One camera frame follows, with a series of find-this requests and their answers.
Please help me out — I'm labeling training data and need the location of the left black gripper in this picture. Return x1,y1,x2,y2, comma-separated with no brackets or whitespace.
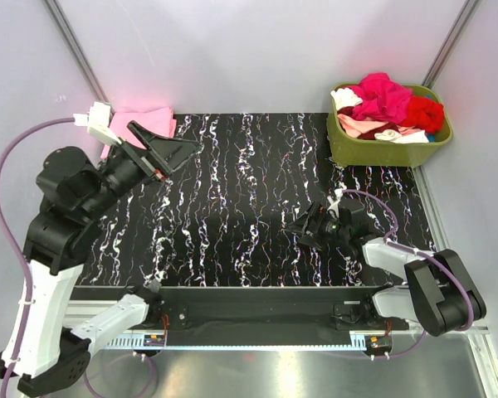
83,119,203,218

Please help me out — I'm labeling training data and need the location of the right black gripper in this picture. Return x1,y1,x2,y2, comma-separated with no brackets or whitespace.
285,201,349,252

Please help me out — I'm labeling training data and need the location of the light pink t shirt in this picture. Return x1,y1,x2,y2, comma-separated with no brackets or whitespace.
109,107,177,149

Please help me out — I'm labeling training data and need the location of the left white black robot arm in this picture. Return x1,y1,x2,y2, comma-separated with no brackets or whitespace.
0,121,200,397

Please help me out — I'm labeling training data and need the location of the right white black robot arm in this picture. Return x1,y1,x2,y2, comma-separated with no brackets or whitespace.
286,199,487,337

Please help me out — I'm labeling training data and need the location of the olive green laundry basket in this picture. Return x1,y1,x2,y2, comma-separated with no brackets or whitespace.
327,109,453,167

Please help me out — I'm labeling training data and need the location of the peach t shirt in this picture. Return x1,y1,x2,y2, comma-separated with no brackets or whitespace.
338,114,386,138

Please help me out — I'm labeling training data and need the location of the dark red t shirt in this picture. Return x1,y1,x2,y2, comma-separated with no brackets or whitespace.
337,107,398,140

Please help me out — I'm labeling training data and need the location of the right small circuit board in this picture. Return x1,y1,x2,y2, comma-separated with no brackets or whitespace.
367,335,393,349

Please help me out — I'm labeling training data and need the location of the small circuit board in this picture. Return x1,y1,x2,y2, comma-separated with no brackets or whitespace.
144,334,166,347
367,335,393,349

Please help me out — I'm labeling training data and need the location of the cream white t shirt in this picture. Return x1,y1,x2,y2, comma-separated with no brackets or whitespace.
374,129,429,144

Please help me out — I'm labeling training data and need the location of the magenta t shirt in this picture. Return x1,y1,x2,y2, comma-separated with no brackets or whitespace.
350,72,413,124

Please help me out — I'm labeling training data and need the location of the left small circuit board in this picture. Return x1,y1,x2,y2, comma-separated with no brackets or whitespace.
144,334,166,347

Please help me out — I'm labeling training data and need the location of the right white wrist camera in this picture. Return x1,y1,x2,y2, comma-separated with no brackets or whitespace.
326,188,344,214

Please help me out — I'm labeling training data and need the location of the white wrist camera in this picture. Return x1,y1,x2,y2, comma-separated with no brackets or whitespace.
326,188,344,214
73,101,121,146

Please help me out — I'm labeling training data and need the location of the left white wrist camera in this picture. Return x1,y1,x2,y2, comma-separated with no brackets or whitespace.
73,101,121,146

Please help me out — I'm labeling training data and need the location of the left aluminium frame post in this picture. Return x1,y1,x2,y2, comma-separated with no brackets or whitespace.
41,0,109,103

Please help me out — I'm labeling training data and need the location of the aluminium frame post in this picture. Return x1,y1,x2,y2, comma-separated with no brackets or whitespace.
422,0,481,89
41,0,109,103

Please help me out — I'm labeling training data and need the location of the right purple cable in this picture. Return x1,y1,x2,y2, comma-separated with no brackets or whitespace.
335,188,478,357

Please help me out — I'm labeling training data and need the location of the purple cable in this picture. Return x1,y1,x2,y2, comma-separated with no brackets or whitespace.
0,116,88,398
335,188,478,357

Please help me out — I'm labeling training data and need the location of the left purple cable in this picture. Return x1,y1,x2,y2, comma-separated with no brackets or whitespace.
0,116,88,398

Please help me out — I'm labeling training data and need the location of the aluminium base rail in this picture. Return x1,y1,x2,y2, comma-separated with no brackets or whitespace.
37,299,491,353

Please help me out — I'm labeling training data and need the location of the right aluminium frame post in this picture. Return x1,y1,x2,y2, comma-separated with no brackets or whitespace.
422,0,481,89

